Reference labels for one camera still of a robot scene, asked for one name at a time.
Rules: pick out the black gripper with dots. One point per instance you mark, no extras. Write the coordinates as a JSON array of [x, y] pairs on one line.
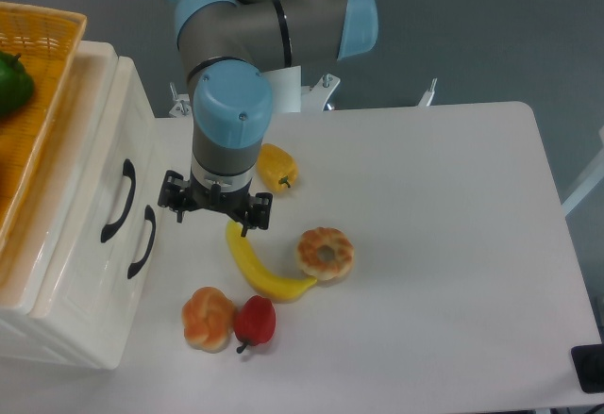
[[180, 195]]

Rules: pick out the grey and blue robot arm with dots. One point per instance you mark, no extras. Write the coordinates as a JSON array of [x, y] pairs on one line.
[[226, 48]]

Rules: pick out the white plastic drawer cabinet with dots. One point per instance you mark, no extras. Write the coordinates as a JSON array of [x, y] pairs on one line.
[[66, 337]]

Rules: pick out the yellow toy bell pepper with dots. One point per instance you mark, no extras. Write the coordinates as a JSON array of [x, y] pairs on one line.
[[277, 169]]

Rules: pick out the yellow toy banana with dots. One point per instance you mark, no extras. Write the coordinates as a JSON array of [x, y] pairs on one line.
[[275, 287]]

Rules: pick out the toy knotted bread roll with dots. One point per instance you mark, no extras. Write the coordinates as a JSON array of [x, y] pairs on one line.
[[208, 319]]

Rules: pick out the toy bagel bread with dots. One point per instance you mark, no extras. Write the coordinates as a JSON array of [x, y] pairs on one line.
[[325, 253]]

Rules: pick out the red toy bell pepper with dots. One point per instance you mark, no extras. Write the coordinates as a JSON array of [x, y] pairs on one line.
[[255, 323]]

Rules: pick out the green toy bell pepper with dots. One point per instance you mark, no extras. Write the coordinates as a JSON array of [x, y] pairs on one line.
[[17, 85]]

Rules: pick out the orange woven plastic basket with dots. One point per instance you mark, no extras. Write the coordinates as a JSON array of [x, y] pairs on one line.
[[46, 39]]

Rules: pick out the black device at table corner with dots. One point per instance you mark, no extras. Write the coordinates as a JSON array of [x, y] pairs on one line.
[[588, 363]]

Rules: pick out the black lower drawer handle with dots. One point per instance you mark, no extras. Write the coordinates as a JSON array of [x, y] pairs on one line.
[[147, 241]]

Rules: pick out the white frame at right edge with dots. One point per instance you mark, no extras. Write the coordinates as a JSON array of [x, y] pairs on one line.
[[588, 179]]

